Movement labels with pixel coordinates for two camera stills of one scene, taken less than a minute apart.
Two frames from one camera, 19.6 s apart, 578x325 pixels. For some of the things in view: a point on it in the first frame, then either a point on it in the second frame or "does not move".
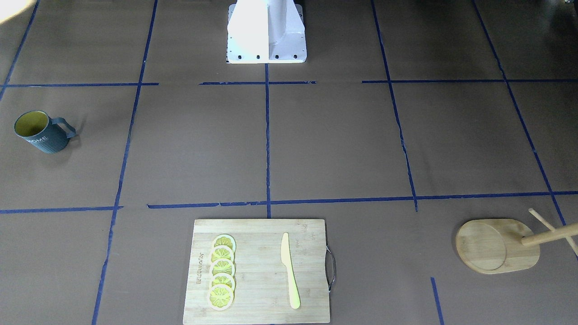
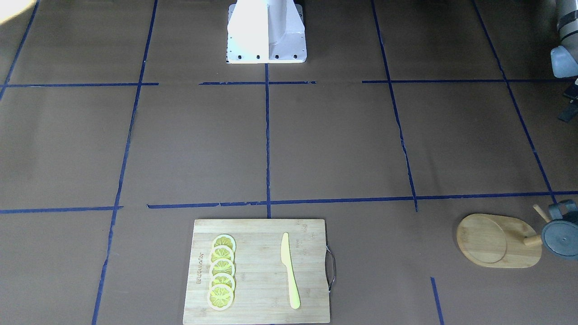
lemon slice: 222,265 does not move
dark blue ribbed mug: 39,129 -> 560,234
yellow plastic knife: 295,297 does not move
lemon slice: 226,240 does not move
